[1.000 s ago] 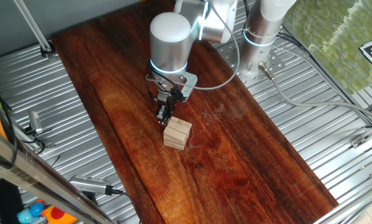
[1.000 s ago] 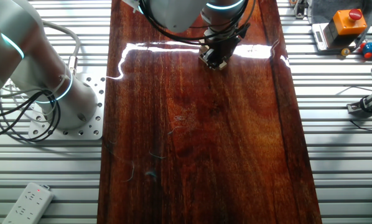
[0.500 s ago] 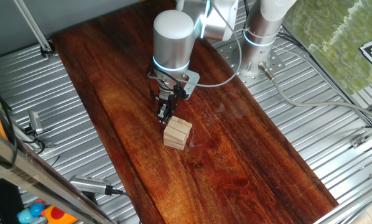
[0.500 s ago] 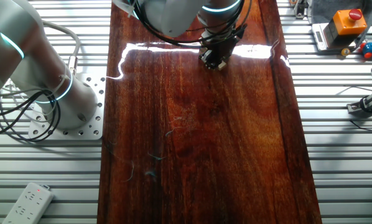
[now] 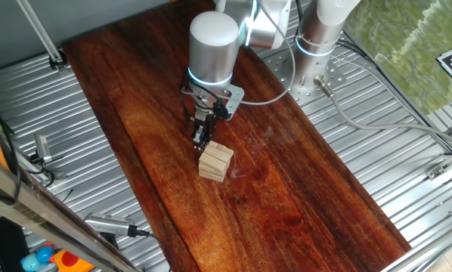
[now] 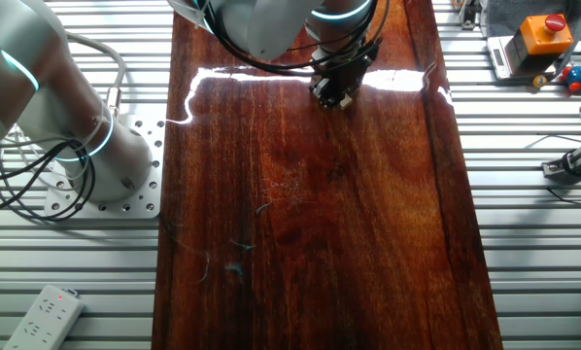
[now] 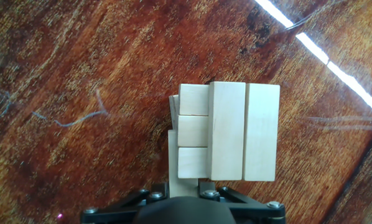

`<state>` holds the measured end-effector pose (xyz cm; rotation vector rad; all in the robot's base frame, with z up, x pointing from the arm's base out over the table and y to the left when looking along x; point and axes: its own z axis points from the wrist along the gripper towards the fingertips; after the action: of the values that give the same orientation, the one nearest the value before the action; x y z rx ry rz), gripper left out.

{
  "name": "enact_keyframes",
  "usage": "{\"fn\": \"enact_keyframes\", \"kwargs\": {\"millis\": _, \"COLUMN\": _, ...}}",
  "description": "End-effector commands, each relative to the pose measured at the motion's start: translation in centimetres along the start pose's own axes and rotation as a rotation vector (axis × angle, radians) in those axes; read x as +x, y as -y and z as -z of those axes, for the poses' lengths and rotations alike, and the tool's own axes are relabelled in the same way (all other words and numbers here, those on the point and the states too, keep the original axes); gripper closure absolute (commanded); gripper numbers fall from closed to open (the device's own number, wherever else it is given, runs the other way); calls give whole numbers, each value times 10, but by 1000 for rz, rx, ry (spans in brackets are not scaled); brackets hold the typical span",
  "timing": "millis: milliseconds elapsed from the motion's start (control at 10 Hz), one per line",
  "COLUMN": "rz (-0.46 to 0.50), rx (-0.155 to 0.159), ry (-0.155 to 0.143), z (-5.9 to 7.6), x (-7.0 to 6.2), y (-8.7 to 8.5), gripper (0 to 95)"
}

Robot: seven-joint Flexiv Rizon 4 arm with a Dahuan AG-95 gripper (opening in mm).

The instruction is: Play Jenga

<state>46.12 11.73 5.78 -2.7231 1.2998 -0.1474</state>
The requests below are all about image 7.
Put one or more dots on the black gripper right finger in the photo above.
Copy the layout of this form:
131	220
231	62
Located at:
239	200

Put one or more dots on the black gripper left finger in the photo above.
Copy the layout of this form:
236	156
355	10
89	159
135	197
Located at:
130	200

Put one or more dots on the pale wooden Jenga block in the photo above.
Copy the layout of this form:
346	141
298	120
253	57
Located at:
192	162
193	130
183	187
261	132
225	130
193	99
174	112

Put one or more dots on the dark red wooden board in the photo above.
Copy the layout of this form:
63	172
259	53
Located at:
80	140

